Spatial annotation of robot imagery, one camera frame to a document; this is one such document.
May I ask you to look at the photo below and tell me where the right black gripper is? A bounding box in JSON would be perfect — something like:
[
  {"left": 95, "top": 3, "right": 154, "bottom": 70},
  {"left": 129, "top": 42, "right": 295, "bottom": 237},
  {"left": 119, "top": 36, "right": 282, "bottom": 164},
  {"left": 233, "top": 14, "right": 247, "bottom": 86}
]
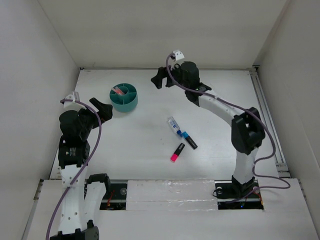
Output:
[{"left": 150, "top": 60, "right": 189, "bottom": 91}]

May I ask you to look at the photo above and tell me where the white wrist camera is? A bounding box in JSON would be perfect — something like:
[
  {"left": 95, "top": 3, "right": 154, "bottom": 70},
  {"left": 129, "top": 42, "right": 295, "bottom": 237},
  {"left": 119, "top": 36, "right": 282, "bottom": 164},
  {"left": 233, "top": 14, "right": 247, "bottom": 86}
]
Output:
[
  {"left": 170, "top": 50, "right": 185, "bottom": 62},
  {"left": 63, "top": 91, "right": 82, "bottom": 111}
]

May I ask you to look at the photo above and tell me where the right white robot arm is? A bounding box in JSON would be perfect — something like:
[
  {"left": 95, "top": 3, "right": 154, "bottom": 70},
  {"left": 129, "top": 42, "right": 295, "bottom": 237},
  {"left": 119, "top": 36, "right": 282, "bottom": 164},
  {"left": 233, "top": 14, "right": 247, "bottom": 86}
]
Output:
[{"left": 151, "top": 61, "right": 266, "bottom": 197}]

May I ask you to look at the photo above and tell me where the pink black highlighter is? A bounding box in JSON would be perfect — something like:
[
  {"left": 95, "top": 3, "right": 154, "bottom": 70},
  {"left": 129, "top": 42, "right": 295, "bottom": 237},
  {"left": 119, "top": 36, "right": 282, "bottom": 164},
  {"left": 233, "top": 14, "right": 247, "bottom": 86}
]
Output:
[{"left": 170, "top": 143, "right": 185, "bottom": 163}]

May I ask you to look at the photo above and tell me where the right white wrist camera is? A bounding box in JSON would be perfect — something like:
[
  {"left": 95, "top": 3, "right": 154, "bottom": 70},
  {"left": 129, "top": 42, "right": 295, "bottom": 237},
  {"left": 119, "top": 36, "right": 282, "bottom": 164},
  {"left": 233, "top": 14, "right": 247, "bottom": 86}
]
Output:
[{"left": 170, "top": 50, "right": 185, "bottom": 62}]

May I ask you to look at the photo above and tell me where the pink pen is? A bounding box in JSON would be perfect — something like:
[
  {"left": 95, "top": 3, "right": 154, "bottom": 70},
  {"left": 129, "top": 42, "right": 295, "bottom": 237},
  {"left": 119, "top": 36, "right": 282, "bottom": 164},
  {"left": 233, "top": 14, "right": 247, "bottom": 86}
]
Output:
[{"left": 111, "top": 86, "right": 126, "bottom": 96}]

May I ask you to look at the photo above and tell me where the teal round divided container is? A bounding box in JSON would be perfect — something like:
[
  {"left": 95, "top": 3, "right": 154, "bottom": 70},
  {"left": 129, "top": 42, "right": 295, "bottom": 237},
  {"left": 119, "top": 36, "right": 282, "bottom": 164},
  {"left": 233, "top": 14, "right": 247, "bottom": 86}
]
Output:
[{"left": 109, "top": 83, "right": 138, "bottom": 113}]

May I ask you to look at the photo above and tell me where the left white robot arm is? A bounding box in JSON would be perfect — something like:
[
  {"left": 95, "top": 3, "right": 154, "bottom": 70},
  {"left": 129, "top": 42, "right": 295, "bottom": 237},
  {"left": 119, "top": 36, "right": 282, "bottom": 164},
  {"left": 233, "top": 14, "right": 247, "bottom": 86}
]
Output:
[{"left": 45, "top": 97, "right": 113, "bottom": 240}]

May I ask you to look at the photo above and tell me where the blue black highlighter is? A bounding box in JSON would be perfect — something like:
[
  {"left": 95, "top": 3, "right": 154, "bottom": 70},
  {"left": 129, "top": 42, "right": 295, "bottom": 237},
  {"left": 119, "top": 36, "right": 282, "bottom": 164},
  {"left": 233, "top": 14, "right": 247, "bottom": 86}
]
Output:
[{"left": 182, "top": 131, "right": 198, "bottom": 150}]

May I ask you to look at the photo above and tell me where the clear blue glue bottle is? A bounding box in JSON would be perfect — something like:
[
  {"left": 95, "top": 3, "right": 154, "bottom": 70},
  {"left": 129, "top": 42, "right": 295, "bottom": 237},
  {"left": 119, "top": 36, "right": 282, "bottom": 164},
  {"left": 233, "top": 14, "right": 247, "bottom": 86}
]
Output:
[{"left": 167, "top": 116, "right": 183, "bottom": 138}]

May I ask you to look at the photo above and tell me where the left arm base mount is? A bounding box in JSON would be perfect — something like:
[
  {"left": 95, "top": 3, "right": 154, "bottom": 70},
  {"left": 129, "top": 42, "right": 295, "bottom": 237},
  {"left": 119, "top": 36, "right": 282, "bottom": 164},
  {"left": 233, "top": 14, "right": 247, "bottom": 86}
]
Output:
[{"left": 100, "top": 181, "right": 128, "bottom": 211}]

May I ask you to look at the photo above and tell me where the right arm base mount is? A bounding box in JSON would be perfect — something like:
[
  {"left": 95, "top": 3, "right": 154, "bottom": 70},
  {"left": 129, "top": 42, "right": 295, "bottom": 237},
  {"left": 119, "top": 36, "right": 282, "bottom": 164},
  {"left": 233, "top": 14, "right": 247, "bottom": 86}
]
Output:
[{"left": 212, "top": 180, "right": 264, "bottom": 210}]

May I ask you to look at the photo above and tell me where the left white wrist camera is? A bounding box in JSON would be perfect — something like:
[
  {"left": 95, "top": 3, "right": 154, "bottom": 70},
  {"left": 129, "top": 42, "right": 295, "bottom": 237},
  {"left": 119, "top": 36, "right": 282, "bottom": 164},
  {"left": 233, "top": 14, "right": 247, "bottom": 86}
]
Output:
[{"left": 63, "top": 91, "right": 82, "bottom": 111}]

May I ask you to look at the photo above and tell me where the aluminium rail right side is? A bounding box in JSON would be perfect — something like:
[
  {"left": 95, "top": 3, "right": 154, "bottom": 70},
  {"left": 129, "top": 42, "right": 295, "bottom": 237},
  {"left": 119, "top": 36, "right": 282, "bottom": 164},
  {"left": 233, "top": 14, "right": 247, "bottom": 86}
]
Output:
[{"left": 248, "top": 65, "right": 291, "bottom": 178}]

